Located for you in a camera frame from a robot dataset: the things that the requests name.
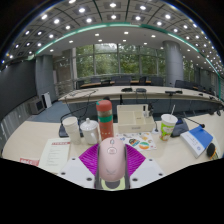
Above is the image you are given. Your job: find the dark gooseneck conference microphone unit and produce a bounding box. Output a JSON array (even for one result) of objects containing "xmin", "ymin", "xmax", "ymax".
[
  {"xmin": 170, "ymin": 114, "xmax": 206, "ymax": 138},
  {"xmin": 58, "ymin": 96, "xmax": 111, "ymax": 139}
]

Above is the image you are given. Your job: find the printed paper cup with straw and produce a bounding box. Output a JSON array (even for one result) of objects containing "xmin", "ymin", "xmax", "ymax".
[{"xmin": 159, "ymin": 104, "xmax": 179, "ymax": 142}]

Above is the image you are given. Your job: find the white lidded ceramic mug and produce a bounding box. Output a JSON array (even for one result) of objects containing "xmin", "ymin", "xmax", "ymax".
[{"xmin": 79, "ymin": 117, "xmax": 101, "ymax": 145}]

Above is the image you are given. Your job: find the blue and white book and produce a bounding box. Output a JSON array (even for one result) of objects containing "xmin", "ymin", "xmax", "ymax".
[{"xmin": 180, "ymin": 125, "xmax": 214, "ymax": 159}]

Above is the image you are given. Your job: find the stack of white paper cups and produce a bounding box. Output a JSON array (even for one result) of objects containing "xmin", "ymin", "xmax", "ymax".
[{"xmin": 62, "ymin": 116, "xmax": 82, "ymax": 146}]

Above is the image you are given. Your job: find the group of dark office chairs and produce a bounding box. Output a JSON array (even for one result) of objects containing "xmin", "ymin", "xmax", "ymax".
[{"xmin": 76, "ymin": 75, "xmax": 221, "ymax": 96}]

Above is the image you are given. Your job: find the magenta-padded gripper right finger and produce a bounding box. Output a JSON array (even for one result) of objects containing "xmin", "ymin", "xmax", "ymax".
[{"xmin": 123, "ymin": 143, "xmax": 167, "ymax": 190}]

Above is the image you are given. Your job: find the beige cardboard box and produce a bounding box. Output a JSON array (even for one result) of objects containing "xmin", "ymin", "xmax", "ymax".
[{"xmin": 116, "ymin": 104, "xmax": 156, "ymax": 134}]

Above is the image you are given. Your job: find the white standing board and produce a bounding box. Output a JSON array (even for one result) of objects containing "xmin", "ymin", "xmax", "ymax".
[{"xmin": 41, "ymin": 91, "xmax": 53, "ymax": 109}]

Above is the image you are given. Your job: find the colourful sticker sheet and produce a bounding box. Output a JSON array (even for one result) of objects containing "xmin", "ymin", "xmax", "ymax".
[{"xmin": 115, "ymin": 132, "xmax": 158, "ymax": 152}]

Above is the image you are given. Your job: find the white box appliance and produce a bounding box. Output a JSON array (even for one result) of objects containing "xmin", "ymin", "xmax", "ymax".
[{"xmin": 28, "ymin": 98, "xmax": 46, "ymax": 115}]

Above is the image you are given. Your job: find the red bottle with green band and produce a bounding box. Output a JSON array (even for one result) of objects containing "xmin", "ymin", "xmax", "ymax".
[{"xmin": 95, "ymin": 99, "xmax": 115, "ymax": 141}]

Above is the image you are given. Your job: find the pink computer mouse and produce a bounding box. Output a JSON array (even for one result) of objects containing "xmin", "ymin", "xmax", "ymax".
[{"xmin": 97, "ymin": 137, "xmax": 127, "ymax": 183}]

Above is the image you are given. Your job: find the group of ceiling lights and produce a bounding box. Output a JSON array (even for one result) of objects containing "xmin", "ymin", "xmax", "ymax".
[{"xmin": 1, "ymin": 0, "xmax": 223, "ymax": 73}]

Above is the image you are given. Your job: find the white document with red heading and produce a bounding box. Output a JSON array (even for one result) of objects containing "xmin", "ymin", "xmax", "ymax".
[{"xmin": 38, "ymin": 138, "xmax": 72, "ymax": 174}]

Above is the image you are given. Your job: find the black handheld microphone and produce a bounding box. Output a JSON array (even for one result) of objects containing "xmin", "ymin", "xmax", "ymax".
[{"xmin": 205, "ymin": 142, "xmax": 221, "ymax": 160}]

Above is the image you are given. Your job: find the long curved conference desk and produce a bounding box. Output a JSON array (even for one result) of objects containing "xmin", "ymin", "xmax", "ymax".
[{"xmin": 58, "ymin": 85, "xmax": 224, "ymax": 116}]

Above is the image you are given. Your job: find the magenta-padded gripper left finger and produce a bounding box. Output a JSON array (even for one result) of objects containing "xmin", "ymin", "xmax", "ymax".
[{"xmin": 57, "ymin": 143, "xmax": 101, "ymax": 190}]

